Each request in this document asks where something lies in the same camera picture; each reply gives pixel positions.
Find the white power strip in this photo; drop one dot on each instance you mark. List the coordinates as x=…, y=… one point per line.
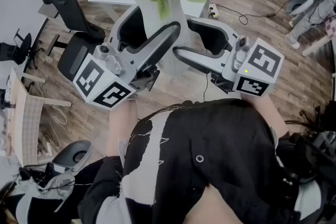
x=48, y=148
x=214, y=10

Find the person's black white top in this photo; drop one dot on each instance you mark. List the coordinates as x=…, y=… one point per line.
x=223, y=139

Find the wooden table with plaid cloth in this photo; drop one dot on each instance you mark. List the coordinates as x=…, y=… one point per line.
x=18, y=118

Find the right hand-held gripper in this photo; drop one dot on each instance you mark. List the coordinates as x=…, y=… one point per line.
x=262, y=60

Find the person's left forearm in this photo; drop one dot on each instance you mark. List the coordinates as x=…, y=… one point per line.
x=120, y=126

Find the pink flowers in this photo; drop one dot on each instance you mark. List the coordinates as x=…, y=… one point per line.
x=173, y=6

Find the small black office chair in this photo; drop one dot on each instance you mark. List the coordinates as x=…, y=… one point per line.
x=23, y=47

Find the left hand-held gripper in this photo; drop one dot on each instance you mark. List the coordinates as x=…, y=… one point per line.
x=105, y=81

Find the person's right forearm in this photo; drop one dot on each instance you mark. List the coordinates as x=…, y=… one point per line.
x=265, y=112

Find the black office chair with headrest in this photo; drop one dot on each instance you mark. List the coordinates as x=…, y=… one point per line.
x=71, y=52

